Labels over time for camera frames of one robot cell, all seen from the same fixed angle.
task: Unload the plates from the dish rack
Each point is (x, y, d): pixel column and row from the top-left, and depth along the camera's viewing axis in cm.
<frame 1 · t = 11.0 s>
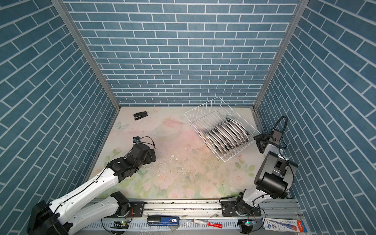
left hand: (148, 153, 82), fingers open
right hand: (257, 137, 93), fingers open
black stapler: (139, 115, 115), point 3 cm above the table

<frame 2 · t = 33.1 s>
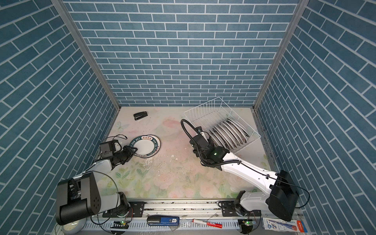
left hand: (135, 148, 90), fingers open
right hand: (199, 141, 81), fingers open
the named things where they were.

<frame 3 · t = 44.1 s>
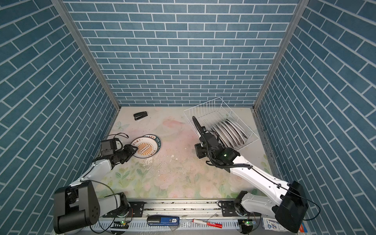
left hand: (136, 148, 89), fingers open
right hand: (196, 143, 78), fingers open
plate with orange sun: (147, 146, 97), point 2 cm above the table
the other named things where they were.

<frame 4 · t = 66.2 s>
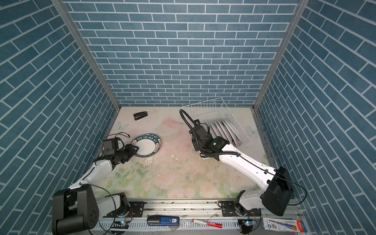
left hand: (137, 148, 88), fingers open
right hand: (197, 136, 80), fingers open
white plate: (148, 144, 98), point 2 cm above the table
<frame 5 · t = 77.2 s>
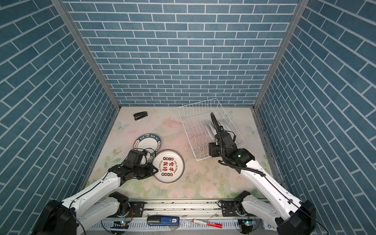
left hand: (158, 170, 83), fingers closed
right hand: (212, 143, 78), fingers open
white plate 2: (170, 166, 90), on the table
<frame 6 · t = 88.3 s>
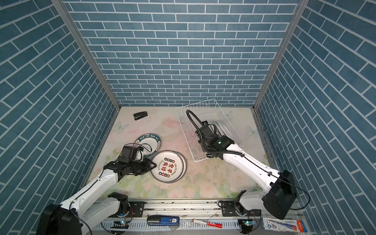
left hand: (155, 165, 83), fingers open
right hand: (206, 138, 81), fingers open
white plate 3: (169, 166, 88), point 3 cm above the table
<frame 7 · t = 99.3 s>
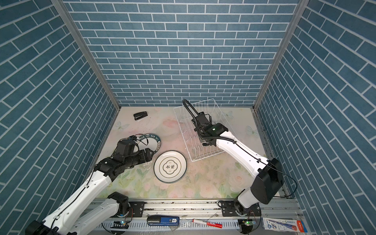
left hand: (149, 154, 80), fingers open
right hand: (205, 130, 82), fingers open
plate with flower outline: (170, 166, 88), point 2 cm above the table
